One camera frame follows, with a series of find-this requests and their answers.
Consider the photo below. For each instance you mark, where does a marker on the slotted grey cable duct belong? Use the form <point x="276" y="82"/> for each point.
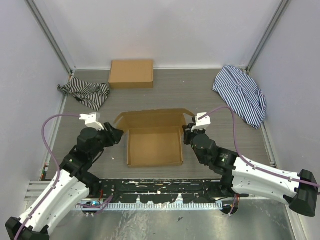
<point x="176" y="206"/>

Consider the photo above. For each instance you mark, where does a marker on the cardboard box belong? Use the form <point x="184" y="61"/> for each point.
<point x="131" y="74"/>
<point x="154" y="137"/>

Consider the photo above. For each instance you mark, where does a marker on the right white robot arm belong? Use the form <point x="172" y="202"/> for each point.
<point x="242" y="176"/>

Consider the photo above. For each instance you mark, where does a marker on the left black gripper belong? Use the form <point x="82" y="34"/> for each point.
<point x="115" y="134"/>

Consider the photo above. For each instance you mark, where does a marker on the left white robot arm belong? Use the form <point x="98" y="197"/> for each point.
<point x="71" y="183"/>

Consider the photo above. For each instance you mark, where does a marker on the left aluminium frame post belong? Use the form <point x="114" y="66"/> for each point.
<point x="34" y="9"/>

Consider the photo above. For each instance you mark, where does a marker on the black white striped cloth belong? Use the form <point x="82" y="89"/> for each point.
<point x="90" y="94"/>

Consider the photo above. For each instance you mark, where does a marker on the right aluminium frame post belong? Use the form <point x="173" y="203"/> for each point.
<point x="282" y="7"/>

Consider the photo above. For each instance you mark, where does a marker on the folded closed cardboard box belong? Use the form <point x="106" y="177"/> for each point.
<point x="131" y="74"/>

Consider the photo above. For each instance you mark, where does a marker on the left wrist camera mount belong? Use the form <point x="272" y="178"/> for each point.
<point x="92" y="121"/>

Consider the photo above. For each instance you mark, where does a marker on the blue white striped cloth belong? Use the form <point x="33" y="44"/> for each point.
<point x="241" y="93"/>

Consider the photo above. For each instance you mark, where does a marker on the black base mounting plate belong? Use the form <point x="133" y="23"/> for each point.
<point x="159" y="191"/>

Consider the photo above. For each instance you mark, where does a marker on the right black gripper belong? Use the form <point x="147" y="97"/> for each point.
<point x="187" y="129"/>

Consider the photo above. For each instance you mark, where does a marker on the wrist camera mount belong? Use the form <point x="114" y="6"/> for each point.
<point x="202" y="121"/>
<point x="92" y="121"/>

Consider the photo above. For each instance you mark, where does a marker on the aluminium frame post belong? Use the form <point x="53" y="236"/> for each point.
<point x="34" y="9"/>
<point x="282" y="7"/>

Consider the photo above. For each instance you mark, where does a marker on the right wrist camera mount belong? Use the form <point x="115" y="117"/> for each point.
<point x="202" y="121"/>

